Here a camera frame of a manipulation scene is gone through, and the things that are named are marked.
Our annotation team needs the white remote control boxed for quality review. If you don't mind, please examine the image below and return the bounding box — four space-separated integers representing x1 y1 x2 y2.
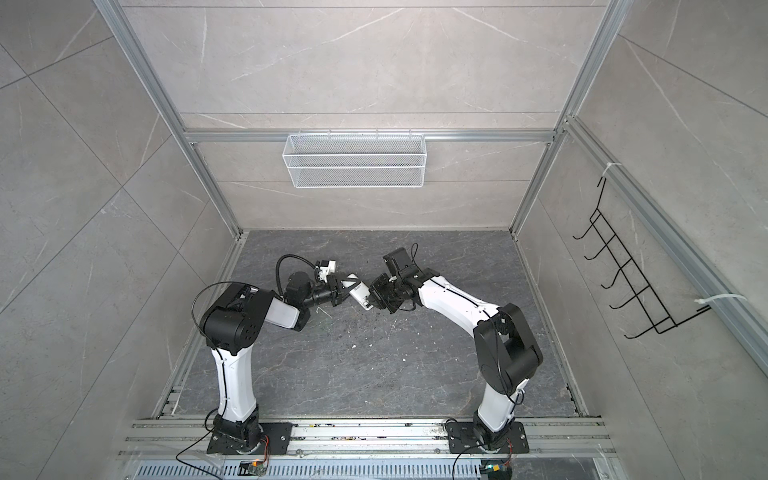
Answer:
346 280 374 311

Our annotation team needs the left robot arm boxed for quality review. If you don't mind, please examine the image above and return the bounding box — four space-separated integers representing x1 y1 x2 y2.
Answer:
198 272 372 452

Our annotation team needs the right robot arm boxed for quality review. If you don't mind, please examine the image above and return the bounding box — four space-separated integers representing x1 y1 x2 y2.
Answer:
370 248 543 451

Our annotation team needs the left green circuit board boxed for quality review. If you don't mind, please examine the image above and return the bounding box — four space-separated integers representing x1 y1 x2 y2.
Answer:
237 460 268 477

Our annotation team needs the green circuit board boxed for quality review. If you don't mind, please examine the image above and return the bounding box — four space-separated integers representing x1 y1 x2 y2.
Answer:
479 461 513 480
237 460 268 477

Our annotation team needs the right green circuit board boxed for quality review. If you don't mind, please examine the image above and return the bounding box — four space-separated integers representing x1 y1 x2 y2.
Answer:
479 461 513 480

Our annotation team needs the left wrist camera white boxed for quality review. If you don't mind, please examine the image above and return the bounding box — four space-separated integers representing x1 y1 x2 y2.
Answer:
314 260 336 283

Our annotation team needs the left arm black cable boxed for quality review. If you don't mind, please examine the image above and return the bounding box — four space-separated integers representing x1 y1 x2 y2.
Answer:
274 253 318 295

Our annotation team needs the white wire mesh basket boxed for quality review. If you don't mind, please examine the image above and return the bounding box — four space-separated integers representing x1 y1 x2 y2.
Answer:
282 133 428 189

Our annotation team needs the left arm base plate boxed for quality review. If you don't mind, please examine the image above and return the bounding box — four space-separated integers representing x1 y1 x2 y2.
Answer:
206 421 293 455

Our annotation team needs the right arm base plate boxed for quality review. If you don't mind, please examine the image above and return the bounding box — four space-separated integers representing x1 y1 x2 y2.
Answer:
444 419 530 455

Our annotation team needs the aluminium mounting rail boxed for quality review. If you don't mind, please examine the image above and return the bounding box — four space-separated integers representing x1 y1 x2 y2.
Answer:
116 418 619 460

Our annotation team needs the black wire hook rack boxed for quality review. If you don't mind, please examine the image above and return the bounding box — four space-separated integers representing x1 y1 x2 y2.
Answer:
572 177 712 340

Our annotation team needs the white cable tie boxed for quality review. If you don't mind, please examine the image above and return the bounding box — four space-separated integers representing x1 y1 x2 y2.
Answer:
694 293 748 305

